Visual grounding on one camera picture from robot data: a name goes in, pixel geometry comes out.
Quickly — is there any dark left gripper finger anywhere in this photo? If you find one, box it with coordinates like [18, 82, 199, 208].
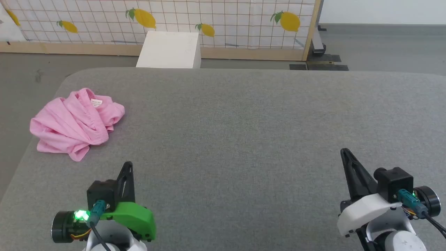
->
[117, 161, 135, 204]

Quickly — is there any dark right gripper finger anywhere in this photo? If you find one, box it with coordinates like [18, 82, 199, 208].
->
[340, 148, 379, 201]

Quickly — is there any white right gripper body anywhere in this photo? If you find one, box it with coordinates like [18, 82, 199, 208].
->
[337, 186, 441, 237]

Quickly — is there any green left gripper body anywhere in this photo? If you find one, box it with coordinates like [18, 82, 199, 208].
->
[52, 201, 156, 243]

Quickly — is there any pink shirt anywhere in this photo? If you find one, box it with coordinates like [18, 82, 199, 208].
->
[30, 88, 125, 162]

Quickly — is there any long black floor mat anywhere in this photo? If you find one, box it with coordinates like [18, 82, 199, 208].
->
[306, 62, 349, 71]

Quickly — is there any grey sofa cushion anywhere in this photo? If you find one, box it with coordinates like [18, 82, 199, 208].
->
[0, 67, 446, 251]

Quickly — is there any grey metal foot with caster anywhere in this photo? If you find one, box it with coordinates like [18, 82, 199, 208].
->
[312, 24, 328, 56]

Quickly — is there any white box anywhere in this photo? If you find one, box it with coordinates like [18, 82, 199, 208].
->
[136, 31, 202, 69]

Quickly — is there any white cloth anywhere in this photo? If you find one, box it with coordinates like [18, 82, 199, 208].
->
[0, 4, 27, 42]

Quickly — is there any lemon print grid screen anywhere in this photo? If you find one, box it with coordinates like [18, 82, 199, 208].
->
[5, 0, 316, 50]

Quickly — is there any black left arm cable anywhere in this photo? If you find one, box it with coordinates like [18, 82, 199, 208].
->
[89, 200, 113, 251]

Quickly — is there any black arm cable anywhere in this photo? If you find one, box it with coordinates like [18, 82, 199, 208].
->
[398, 189, 446, 238]
[89, 200, 113, 251]

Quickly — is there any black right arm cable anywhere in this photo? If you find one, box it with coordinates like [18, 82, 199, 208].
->
[398, 189, 446, 238]

